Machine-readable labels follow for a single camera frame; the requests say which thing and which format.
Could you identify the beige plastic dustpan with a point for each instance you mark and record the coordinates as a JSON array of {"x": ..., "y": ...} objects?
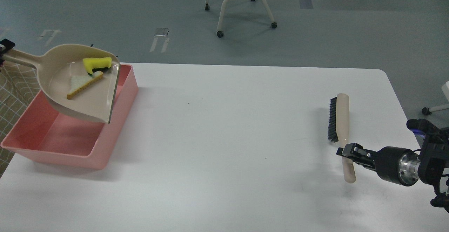
[{"x": 54, "y": 70}]

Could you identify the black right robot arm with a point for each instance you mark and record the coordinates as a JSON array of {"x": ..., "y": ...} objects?
[{"x": 433, "y": 155}]

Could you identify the yellow sponge piece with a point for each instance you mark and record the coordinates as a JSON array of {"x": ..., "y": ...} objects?
[{"x": 92, "y": 64}]

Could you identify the beige hand brush black bristles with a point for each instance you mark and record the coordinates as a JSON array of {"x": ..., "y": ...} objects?
[{"x": 338, "y": 131}]

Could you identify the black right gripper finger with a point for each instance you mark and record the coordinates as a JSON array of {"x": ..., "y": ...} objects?
[
  {"x": 356, "y": 153},
  {"x": 367, "y": 164}
]

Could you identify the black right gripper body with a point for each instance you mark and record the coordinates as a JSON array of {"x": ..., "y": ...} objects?
[{"x": 397, "y": 165}]

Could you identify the white bread slice piece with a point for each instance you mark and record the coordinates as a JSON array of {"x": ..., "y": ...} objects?
[{"x": 82, "y": 82}]

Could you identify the pink plastic bin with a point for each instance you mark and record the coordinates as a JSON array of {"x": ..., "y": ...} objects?
[{"x": 42, "y": 134}]

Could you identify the metal floor outlet plate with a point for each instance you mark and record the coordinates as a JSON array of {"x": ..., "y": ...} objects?
[{"x": 161, "y": 32}]

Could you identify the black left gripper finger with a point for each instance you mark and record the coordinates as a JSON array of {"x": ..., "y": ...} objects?
[{"x": 6, "y": 45}]

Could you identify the beige checkered fabric chair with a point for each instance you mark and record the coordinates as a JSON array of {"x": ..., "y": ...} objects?
[{"x": 18, "y": 86}]

